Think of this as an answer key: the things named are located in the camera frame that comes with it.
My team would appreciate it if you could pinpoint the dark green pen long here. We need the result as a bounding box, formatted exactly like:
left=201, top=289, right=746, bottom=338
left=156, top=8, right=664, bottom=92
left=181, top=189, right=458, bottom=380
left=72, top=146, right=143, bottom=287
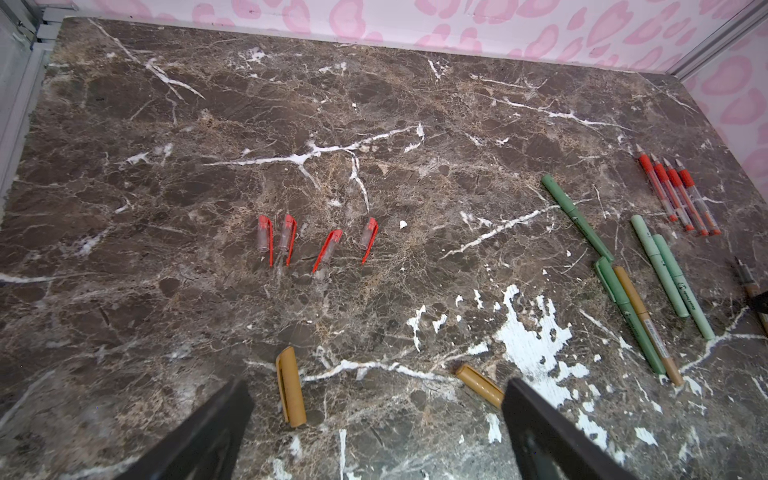
left=541, top=175, right=615, bottom=262

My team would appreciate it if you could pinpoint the light green pen left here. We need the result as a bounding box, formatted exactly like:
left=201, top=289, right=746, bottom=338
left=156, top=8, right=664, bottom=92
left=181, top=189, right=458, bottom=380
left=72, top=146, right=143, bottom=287
left=630, top=214, right=690, bottom=318

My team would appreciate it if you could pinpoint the red pen cap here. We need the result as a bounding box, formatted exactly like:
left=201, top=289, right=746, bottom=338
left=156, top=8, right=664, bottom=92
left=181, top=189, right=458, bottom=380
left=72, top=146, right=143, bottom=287
left=360, top=217, right=379, bottom=265
left=312, top=229, right=343, bottom=274
left=257, top=215, right=274, bottom=268
left=278, top=214, right=297, bottom=267

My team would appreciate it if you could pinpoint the light green pen right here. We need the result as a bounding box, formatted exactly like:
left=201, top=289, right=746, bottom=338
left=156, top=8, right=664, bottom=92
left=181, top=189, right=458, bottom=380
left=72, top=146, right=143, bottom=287
left=652, top=234, right=715, bottom=341

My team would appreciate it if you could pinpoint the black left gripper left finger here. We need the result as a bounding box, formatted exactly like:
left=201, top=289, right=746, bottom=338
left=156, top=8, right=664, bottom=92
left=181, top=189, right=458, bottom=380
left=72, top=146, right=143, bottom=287
left=118, top=380, right=254, bottom=480

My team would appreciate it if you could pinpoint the dark green pen short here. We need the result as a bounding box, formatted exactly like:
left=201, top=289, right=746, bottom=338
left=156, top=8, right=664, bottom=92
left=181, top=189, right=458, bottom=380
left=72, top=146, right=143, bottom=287
left=595, top=256, right=666, bottom=375

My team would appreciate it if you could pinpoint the light green pen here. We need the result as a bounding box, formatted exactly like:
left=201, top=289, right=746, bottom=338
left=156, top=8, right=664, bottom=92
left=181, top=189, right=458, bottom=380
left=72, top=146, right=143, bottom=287
left=630, top=214, right=690, bottom=318
left=652, top=234, right=715, bottom=341

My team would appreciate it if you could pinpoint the gold pen thin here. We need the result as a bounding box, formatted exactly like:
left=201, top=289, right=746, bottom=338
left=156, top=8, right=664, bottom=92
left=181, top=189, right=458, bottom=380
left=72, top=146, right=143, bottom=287
left=613, top=266, right=684, bottom=386

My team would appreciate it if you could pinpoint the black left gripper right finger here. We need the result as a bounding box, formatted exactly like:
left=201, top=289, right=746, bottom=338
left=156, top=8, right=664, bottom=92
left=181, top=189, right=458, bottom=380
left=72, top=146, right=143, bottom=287
left=501, top=378, right=634, bottom=480

